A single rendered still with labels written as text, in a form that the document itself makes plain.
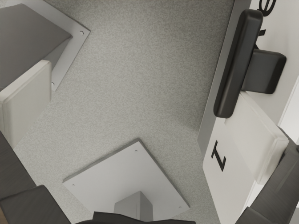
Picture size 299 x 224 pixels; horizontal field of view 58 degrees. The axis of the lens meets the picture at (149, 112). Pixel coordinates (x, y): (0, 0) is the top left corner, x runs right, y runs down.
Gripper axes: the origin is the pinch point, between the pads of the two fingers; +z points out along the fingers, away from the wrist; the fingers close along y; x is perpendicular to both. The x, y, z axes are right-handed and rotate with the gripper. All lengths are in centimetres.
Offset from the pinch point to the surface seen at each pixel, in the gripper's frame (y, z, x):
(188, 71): 23, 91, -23
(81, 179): -18, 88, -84
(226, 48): 31, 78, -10
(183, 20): 16, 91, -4
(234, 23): 31, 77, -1
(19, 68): -26, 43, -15
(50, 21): -33, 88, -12
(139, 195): 11, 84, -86
